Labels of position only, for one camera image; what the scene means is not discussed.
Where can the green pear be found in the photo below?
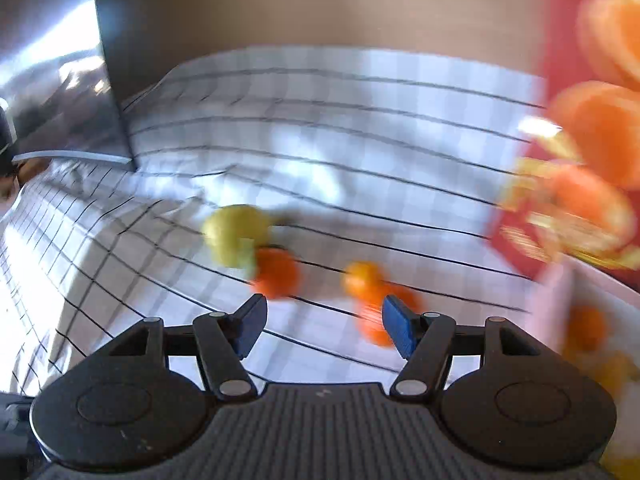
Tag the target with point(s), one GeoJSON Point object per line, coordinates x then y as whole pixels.
{"type": "Point", "coordinates": [232, 235]}

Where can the white checked tablecloth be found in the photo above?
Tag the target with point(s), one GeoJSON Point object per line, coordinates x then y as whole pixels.
{"type": "Point", "coordinates": [350, 135]}

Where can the tangerine with leaves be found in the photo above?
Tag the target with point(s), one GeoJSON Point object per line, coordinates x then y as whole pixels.
{"type": "Point", "coordinates": [275, 275]}

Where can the dark monitor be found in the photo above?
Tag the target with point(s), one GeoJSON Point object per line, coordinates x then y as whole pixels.
{"type": "Point", "coordinates": [60, 60]}

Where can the pink cardboard box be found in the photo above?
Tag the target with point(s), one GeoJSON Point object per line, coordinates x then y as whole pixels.
{"type": "Point", "coordinates": [555, 310]}

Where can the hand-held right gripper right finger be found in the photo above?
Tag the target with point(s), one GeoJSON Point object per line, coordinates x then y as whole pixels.
{"type": "Point", "coordinates": [397, 327]}

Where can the red snack bag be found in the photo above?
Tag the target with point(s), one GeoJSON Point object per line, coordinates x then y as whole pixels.
{"type": "Point", "coordinates": [565, 35]}

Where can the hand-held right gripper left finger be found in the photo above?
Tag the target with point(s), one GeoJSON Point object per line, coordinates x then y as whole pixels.
{"type": "Point", "coordinates": [252, 325]}

